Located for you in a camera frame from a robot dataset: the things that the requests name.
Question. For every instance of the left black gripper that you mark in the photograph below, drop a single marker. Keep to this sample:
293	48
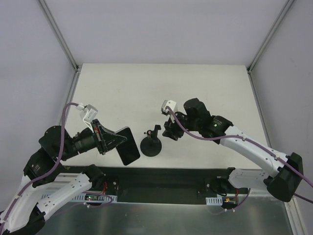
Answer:
100	137

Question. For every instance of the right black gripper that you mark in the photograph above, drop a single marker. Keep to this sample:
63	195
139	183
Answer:
172	128

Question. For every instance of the black smartphone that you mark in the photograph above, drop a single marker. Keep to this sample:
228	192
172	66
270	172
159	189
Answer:
128	151

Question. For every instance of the black round phone stand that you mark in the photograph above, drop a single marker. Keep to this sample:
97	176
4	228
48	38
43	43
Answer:
151	145

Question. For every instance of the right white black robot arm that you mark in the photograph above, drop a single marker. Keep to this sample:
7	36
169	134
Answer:
279	173

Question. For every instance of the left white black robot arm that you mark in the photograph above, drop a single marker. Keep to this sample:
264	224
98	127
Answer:
27	212

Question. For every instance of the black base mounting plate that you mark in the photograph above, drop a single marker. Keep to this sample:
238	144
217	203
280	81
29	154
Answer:
167	185

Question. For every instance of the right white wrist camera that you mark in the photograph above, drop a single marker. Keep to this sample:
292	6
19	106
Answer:
168	107

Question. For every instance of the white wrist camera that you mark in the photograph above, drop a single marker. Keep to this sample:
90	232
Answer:
87	114
168	107

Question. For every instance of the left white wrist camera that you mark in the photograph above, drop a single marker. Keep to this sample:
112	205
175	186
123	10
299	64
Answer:
87	114

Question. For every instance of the left white cable duct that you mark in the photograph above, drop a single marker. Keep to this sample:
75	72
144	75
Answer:
87	197

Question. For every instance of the white cable duct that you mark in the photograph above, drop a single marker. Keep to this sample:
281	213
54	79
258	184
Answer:
214	201
87	197

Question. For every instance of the right white cable duct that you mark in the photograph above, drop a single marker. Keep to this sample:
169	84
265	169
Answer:
214	201

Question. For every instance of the left aluminium frame post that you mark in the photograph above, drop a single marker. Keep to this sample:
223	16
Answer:
58	34

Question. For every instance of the aluminium frame post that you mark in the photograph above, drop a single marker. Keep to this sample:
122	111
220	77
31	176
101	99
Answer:
58	34
273	29

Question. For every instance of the right aluminium frame post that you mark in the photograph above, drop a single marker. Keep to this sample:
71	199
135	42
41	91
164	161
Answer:
273	29

